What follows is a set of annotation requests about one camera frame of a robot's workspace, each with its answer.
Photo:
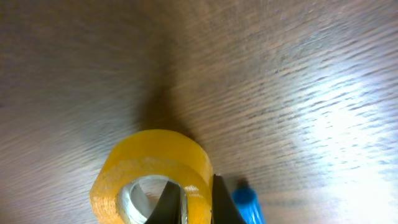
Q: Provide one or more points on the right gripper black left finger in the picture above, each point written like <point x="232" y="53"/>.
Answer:
<point x="168" y="208"/>

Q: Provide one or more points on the blue white marker pen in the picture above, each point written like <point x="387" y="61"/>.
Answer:
<point x="248" y="205"/>

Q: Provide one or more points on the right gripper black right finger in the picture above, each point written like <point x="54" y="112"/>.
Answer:
<point x="228" y="196"/>

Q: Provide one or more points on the small yellow tape roll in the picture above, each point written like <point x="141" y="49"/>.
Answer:
<point x="155" y="152"/>

